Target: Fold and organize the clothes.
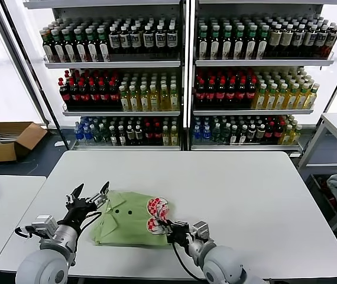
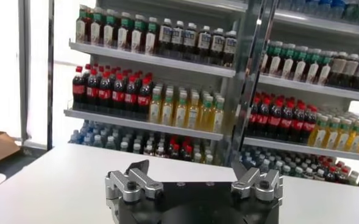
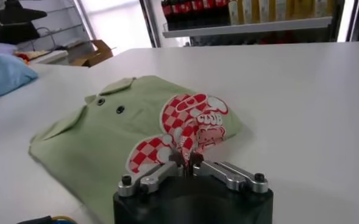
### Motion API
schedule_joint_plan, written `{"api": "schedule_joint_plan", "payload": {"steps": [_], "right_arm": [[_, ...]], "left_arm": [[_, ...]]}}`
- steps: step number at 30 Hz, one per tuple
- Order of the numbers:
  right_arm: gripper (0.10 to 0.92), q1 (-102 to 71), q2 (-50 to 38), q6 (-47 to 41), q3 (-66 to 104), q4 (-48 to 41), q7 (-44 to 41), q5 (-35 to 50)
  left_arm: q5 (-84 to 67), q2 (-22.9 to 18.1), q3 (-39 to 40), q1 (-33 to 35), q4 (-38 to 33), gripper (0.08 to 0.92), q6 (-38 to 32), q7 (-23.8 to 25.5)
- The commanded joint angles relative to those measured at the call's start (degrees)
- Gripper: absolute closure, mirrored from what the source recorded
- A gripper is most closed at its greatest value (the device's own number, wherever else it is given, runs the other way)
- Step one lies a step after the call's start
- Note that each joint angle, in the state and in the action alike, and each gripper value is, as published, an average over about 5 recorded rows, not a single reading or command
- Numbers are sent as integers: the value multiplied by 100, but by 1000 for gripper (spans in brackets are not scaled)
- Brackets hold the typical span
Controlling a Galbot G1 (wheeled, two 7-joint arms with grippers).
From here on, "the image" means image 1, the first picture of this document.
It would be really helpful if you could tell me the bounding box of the green-cap dark tea bottle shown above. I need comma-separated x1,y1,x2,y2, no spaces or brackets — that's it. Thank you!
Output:
75,28,88,63
233,25,245,59
53,29,66,63
209,25,221,59
197,25,209,59
256,25,270,59
97,28,111,62
86,28,99,63
221,25,234,59
245,25,257,59
63,28,77,63
43,29,54,63

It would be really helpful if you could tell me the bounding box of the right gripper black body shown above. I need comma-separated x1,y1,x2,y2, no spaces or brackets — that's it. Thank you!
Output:
167,220,195,249

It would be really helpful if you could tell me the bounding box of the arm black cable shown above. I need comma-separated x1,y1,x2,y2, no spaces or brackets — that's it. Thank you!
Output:
172,241,206,281
14,226,35,239

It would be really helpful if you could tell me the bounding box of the metal rods bundle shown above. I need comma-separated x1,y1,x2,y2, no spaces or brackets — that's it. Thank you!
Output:
0,133,20,143

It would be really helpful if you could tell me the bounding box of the green t-shirt with red print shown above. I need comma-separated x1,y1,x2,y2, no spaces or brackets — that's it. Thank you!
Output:
89,191,176,249

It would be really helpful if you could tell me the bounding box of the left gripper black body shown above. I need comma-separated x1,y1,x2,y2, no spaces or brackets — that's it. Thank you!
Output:
57,199,102,228

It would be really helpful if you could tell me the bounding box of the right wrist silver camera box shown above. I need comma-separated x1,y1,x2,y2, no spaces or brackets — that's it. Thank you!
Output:
192,220,216,243

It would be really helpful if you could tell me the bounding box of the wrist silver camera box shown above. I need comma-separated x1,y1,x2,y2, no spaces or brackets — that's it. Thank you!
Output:
192,220,216,243
31,215,59,237

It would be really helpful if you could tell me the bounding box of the beige-label dark drink bottle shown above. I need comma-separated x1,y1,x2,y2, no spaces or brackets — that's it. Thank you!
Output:
255,123,265,146
281,24,294,57
126,124,136,146
247,123,257,146
269,24,283,57
134,124,144,146

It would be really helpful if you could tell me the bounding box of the white metal shelf rack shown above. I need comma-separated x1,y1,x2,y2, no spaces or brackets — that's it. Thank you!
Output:
23,0,187,151
187,0,335,153

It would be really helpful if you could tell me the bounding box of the dark red drink bottle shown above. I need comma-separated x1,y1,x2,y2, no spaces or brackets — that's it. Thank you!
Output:
324,25,337,59

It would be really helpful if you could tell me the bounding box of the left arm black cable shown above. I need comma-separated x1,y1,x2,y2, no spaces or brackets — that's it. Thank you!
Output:
14,226,35,239

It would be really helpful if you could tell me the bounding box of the red-cap cola bottle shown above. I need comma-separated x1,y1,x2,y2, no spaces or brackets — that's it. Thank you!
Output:
153,121,162,146
69,81,82,109
237,79,248,108
247,79,258,108
99,81,111,109
274,121,284,146
59,81,72,109
205,79,217,108
226,79,238,108
195,79,206,108
109,81,121,109
216,79,228,108
265,121,274,146
79,81,91,109
89,81,101,109
144,121,153,146

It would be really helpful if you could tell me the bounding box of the red garment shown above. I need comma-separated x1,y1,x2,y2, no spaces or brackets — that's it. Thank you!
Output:
319,176,337,213

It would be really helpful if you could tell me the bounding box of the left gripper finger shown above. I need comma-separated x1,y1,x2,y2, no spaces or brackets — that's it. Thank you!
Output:
65,183,85,208
89,180,109,208

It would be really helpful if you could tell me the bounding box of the blue sports drink bottle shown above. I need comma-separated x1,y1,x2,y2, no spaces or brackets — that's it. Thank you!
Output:
83,124,94,146
201,124,211,146
192,124,202,146
74,124,85,146

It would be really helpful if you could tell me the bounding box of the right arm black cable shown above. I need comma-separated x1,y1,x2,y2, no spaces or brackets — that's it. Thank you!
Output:
172,241,206,281

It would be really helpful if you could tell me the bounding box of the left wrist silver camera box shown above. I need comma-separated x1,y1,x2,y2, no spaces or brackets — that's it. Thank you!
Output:
31,215,59,237

